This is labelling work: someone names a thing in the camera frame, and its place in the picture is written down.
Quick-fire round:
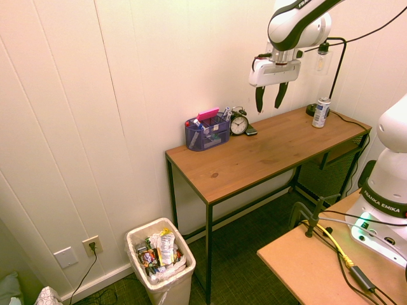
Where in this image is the crumpled white snack wrapper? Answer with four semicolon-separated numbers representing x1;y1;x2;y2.
151;228;177;267

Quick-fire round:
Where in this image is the black lamp cord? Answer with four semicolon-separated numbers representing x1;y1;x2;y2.
329;109;371;194

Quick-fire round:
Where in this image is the white drink can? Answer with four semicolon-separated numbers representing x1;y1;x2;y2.
312;97;332;129

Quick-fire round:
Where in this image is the black cable adapter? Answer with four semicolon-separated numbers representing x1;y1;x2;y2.
348;266;377;292

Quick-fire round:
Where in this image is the white blank wall plate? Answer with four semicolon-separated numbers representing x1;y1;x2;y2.
53;247;79;269

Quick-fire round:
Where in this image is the white wall outlet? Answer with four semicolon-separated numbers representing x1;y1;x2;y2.
82;234;104;257

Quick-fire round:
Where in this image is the blue mesh desk organizer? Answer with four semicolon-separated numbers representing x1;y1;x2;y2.
184;111;231;152

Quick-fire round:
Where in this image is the white plastic trash bin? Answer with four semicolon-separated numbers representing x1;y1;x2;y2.
125;217;197;305

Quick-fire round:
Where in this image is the black power cord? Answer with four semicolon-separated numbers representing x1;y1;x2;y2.
68;243;98;305

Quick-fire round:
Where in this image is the black metal clamp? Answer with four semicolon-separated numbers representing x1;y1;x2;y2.
287;194;341;238

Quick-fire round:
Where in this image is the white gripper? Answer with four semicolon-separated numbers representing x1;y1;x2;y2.
248;50;302;114

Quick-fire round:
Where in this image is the white patterned tissue box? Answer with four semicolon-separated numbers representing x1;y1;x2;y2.
34;286;64;305

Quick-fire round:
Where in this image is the wooden desk with black frame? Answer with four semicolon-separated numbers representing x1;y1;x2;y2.
165;106;372;305

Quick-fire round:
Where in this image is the light wooden robot table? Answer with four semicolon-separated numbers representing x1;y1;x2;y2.
256;187;407;305

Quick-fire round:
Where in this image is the yellow ethernet cable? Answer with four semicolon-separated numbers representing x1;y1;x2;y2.
301;219;355;268

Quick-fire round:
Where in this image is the pink sticky note pad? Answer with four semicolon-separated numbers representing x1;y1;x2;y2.
197;107;220;121

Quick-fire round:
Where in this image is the black twin-bell alarm clock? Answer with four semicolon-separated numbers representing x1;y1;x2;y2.
229;105;249;136

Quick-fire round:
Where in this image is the black desk lamp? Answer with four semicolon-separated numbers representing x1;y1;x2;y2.
305;37;347;117

